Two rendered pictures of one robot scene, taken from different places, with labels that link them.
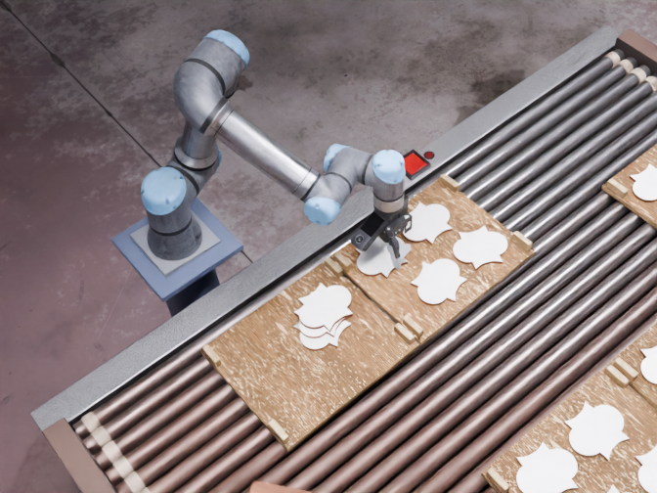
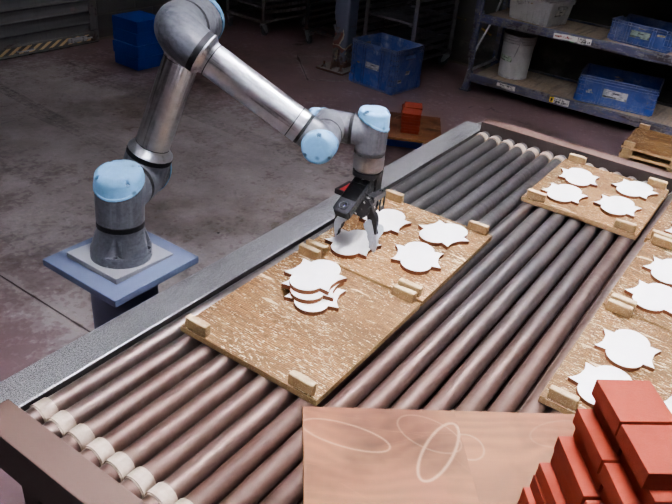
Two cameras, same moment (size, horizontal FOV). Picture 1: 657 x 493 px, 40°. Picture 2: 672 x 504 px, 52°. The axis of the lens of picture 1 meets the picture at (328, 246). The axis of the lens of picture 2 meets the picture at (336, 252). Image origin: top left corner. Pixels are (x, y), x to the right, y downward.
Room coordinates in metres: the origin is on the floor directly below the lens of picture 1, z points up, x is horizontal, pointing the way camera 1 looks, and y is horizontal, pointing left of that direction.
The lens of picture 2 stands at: (-0.02, 0.51, 1.84)
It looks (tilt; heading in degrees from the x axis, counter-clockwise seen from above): 31 degrees down; 336
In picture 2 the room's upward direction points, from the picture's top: 6 degrees clockwise
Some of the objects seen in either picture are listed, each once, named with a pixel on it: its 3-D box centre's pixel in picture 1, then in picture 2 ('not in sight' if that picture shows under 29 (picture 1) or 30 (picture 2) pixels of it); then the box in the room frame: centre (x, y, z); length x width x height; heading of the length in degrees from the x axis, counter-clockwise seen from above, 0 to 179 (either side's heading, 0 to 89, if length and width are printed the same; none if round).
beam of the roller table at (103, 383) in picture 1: (368, 206); (318, 223); (1.58, -0.12, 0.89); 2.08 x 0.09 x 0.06; 124
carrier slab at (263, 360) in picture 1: (308, 348); (306, 316); (1.12, 0.07, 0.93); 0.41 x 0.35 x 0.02; 125
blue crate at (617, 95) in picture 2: not in sight; (618, 89); (4.29, -3.72, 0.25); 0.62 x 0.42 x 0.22; 42
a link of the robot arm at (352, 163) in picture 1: (346, 168); (329, 127); (1.42, -0.06, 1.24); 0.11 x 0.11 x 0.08; 60
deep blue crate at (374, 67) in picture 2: not in sight; (386, 63); (5.31, -2.10, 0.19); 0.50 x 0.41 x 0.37; 28
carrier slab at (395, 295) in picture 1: (431, 255); (400, 243); (1.36, -0.27, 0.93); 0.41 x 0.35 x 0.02; 125
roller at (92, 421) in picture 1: (384, 218); (339, 227); (1.52, -0.16, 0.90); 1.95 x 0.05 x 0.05; 124
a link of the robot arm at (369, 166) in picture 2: (387, 196); (367, 161); (1.38, -0.16, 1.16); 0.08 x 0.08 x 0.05
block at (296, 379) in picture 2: (279, 431); (302, 382); (0.90, 0.16, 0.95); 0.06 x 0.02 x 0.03; 35
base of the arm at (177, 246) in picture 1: (172, 228); (121, 236); (1.54, 0.42, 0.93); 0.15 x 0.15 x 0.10
